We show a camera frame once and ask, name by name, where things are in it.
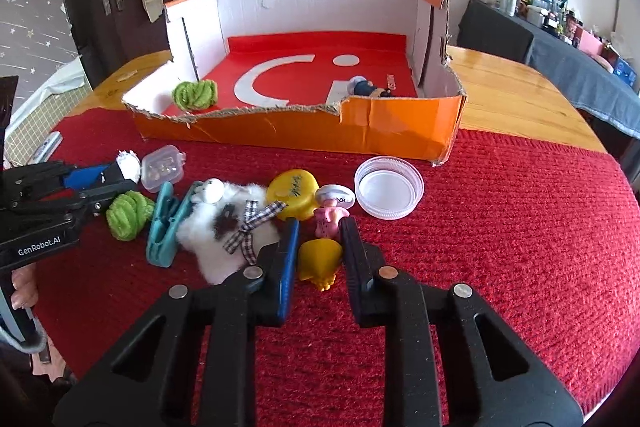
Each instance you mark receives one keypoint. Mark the yellow toy block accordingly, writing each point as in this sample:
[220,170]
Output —
[317,259]

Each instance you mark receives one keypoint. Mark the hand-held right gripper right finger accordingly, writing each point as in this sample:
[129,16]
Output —
[352,269]

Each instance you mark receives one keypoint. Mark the yellow plastic cap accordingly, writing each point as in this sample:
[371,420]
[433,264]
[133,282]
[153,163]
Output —
[292,197]

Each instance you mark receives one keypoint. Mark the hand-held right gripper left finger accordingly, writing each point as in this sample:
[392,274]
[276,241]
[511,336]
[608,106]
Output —
[287,279]

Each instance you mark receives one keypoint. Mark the sideboard with grey cloth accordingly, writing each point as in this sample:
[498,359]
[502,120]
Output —
[585,77]

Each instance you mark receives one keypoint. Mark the pink pig figurine white hat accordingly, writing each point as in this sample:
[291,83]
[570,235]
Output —
[331,214]

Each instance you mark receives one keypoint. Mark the silver marker pen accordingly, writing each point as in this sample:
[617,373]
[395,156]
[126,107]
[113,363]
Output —
[47,147]

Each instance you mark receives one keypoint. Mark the small clear plastic case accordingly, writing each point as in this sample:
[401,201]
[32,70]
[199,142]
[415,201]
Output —
[162,169]

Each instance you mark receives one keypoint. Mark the white-haired black doll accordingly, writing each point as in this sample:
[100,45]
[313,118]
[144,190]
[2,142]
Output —
[129,164]

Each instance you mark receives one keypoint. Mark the red and white cardboard box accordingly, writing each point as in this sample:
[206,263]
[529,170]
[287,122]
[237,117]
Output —
[300,139]

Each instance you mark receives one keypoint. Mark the row of assorted shelf items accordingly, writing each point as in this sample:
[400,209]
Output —
[560,14]

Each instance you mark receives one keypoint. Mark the clear plastic lid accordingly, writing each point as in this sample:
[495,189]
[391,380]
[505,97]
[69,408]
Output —
[389,188]

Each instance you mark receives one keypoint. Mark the white plush toy plaid bow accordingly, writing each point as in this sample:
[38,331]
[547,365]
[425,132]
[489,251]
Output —
[220,239]

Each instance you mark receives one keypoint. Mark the small dark doll figure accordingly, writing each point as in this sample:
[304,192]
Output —
[367,88]

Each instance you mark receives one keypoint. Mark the person's left hand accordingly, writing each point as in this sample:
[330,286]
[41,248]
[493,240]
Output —
[24,289]

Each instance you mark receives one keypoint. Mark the green yarn scrunchie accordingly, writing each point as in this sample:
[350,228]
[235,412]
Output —
[127,217]
[194,94]

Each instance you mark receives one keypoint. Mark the teal clothespin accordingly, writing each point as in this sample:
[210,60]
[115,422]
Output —
[160,232]

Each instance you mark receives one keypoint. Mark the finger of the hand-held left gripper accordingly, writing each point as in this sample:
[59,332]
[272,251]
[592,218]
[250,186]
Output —
[107,194]
[85,177]

